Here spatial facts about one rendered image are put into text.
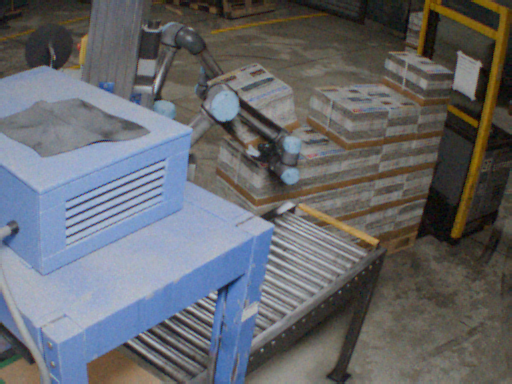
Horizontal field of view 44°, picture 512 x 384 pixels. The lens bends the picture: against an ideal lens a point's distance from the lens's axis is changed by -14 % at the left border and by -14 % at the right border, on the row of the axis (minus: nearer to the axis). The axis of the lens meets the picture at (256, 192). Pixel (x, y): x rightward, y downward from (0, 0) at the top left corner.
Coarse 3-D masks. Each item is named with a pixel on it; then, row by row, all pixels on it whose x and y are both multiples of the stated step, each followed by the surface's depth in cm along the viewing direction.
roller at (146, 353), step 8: (128, 344) 231; (136, 344) 230; (136, 352) 229; (144, 352) 228; (152, 352) 228; (152, 360) 225; (160, 360) 225; (160, 368) 224; (168, 368) 222; (176, 368) 223; (168, 376) 223; (176, 376) 220; (184, 376) 220; (192, 376) 221
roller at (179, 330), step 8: (168, 320) 246; (168, 328) 245; (176, 328) 243; (184, 328) 243; (184, 336) 241; (192, 336) 240; (200, 336) 241; (192, 344) 239; (200, 344) 238; (208, 344) 237; (208, 352) 236
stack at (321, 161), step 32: (224, 160) 384; (320, 160) 381; (352, 160) 397; (384, 160) 414; (224, 192) 390; (256, 192) 365; (288, 192) 378; (320, 192) 394; (352, 192) 408; (384, 192) 429; (352, 224) 423; (384, 224) 443
